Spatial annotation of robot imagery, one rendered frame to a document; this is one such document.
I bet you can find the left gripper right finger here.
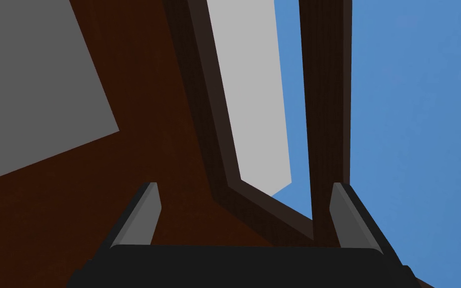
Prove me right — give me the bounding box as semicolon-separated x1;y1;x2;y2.
329;182;404;267

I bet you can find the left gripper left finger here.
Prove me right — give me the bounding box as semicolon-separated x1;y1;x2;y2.
101;181;163;251

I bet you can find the dark brown door leaf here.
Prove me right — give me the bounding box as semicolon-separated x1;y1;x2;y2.
297;0;353;247

